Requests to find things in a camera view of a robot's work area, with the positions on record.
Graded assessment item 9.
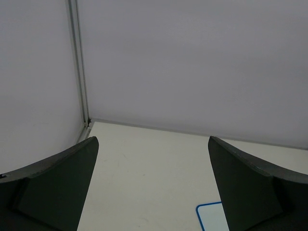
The left aluminium frame post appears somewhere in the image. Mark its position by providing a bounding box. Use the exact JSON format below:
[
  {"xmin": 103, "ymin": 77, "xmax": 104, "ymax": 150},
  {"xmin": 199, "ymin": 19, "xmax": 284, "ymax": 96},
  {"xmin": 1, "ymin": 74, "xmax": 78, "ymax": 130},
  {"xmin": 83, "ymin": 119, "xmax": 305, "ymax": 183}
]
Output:
[{"xmin": 66, "ymin": 0, "xmax": 91, "ymax": 142}]

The blue framed whiteboard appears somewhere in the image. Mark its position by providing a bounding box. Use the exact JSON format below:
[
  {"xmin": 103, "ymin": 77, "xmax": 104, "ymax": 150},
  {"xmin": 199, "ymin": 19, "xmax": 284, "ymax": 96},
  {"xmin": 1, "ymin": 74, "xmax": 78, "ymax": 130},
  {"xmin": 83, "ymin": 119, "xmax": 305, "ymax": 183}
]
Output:
[{"xmin": 195, "ymin": 201, "xmax": 229, "ymax": 231}]

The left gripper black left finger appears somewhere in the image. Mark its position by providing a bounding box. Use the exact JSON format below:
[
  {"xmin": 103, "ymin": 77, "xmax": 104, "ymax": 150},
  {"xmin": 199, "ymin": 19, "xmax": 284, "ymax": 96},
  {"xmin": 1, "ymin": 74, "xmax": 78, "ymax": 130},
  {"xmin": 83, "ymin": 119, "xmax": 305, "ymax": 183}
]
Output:
[{"xmin": 0, "ymin": 137, "xmax": 99, "ymax": 231}]

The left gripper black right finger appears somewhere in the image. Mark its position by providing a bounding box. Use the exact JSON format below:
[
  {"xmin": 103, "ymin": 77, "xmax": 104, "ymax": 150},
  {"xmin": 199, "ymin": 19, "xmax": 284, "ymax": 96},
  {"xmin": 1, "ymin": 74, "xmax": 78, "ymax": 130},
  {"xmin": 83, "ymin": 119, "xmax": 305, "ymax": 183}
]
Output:
[{"xmin": 208, "ymin": 136, "xmax": 308, "ymax": 231}]

